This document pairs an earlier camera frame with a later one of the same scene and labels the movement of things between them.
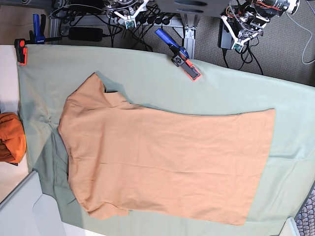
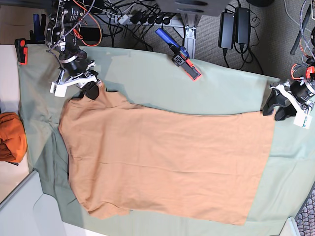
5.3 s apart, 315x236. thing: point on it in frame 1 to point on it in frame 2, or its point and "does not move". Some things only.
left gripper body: x=244 y=28 to x=76 y=70
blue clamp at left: x=36 y=36 does not move
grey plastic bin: x=26 y=211 does not move
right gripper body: x=129 y=19 to x=299 y=92
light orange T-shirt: x=121 y=158 does not move
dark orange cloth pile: x=13 y=140 does not move
